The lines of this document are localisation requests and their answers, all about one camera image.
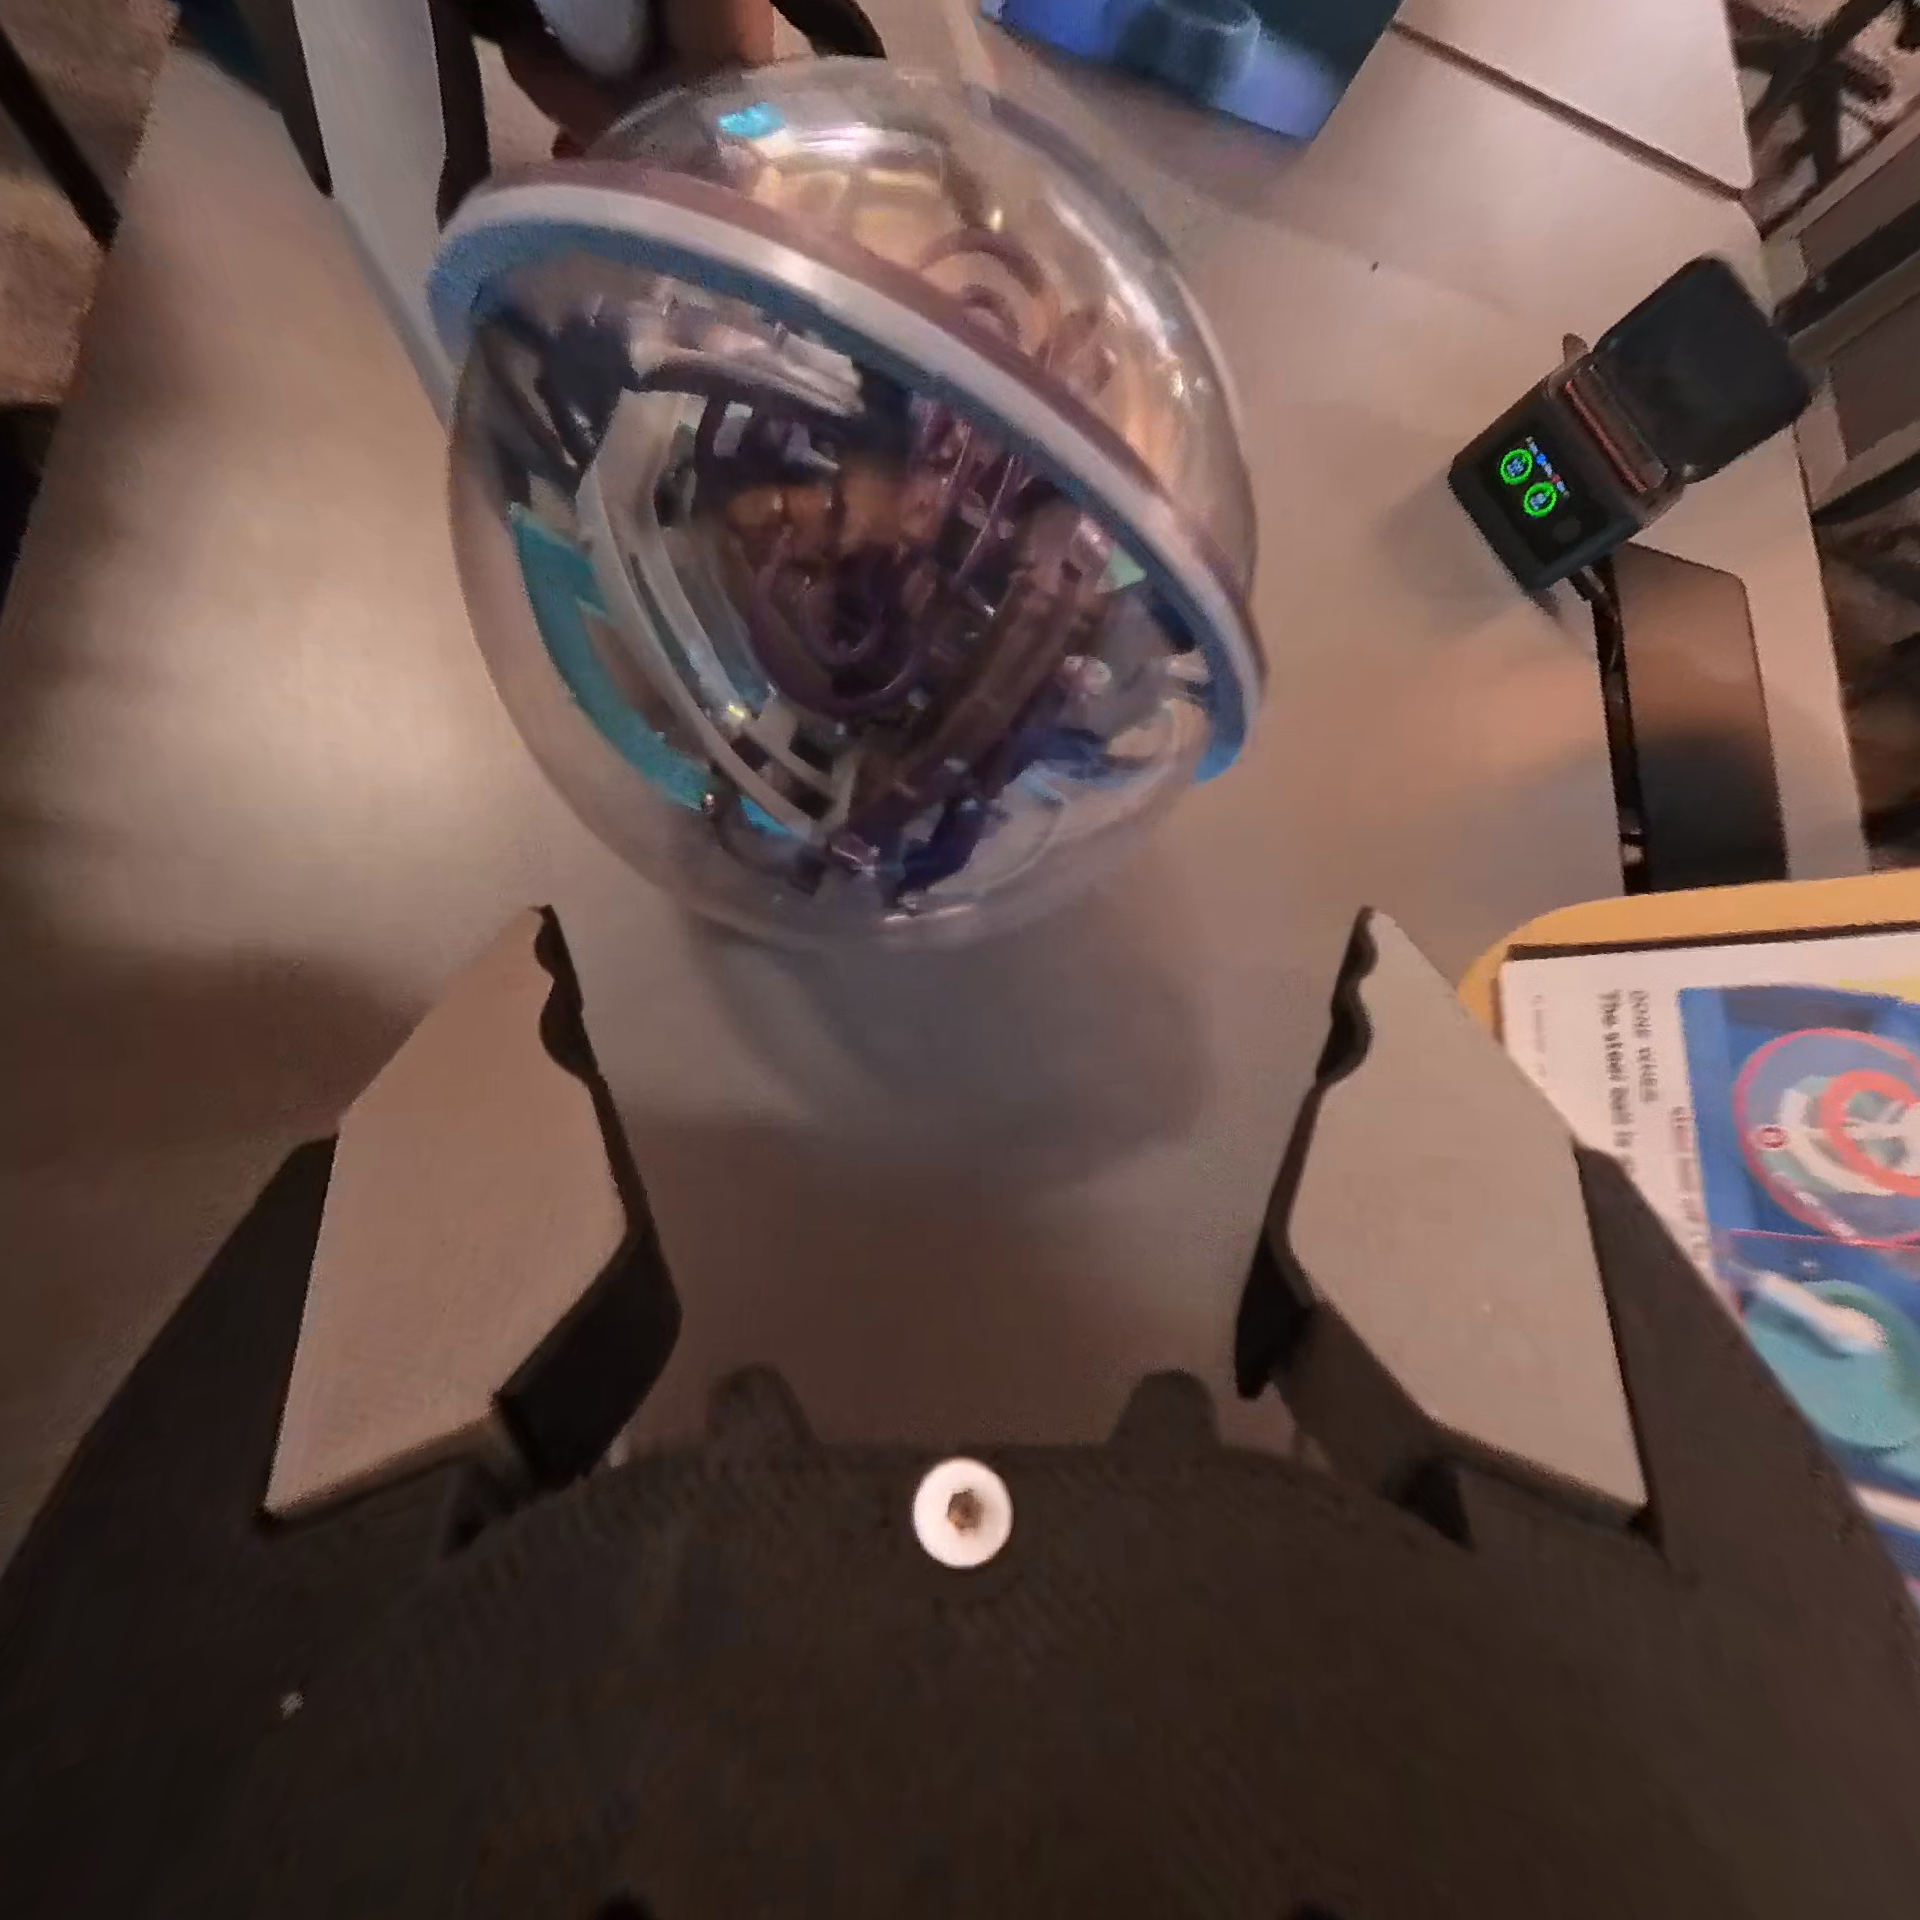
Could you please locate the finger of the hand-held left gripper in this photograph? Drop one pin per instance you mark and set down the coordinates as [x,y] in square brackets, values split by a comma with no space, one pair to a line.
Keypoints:
[375,91]

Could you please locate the black charging case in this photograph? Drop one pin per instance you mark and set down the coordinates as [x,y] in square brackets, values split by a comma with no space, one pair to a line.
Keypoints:
[1634,420]

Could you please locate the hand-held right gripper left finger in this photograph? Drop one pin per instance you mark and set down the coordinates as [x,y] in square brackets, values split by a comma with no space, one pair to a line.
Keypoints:
[465,1230]

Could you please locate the black flat plate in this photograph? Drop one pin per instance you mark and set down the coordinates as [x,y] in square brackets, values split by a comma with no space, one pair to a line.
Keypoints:
[1703,720]

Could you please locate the clear plastic maze ball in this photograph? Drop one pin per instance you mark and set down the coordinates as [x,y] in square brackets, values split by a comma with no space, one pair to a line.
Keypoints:
[841,525]

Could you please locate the black table leg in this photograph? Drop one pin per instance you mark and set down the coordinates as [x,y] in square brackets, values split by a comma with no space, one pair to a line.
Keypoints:
[61,151]

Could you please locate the printed instruction sheet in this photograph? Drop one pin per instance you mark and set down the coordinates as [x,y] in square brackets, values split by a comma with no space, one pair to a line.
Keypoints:
[1800,1171]

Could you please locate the blue plastic box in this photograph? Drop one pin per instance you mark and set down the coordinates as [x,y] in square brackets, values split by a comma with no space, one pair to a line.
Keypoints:
[1184,53]

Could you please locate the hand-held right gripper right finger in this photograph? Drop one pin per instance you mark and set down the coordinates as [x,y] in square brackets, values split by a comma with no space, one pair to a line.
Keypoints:
[1454,1230]

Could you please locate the wooden clipboard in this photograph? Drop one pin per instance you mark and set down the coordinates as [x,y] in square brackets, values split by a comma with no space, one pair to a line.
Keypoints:
[1651,908]

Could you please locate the person's left hand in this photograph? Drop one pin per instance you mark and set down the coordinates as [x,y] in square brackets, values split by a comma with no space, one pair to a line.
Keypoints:
[540,91]

